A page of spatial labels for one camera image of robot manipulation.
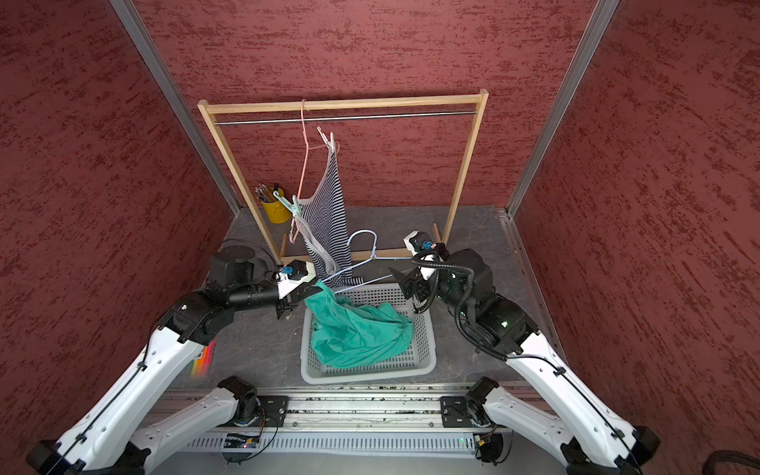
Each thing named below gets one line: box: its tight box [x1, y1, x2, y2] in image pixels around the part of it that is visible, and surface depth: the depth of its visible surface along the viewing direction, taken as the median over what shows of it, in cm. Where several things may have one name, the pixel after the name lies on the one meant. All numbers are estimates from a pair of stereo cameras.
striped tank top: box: [293, 146, 365, 286], surface depth 89 cm
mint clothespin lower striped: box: [273, 190, 301, 217], surface depth 61 cm
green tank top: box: [303, 280, 415, 371], surface depth 81 cm
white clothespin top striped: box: [316, 125, 338, 160], surface depth 80 cm
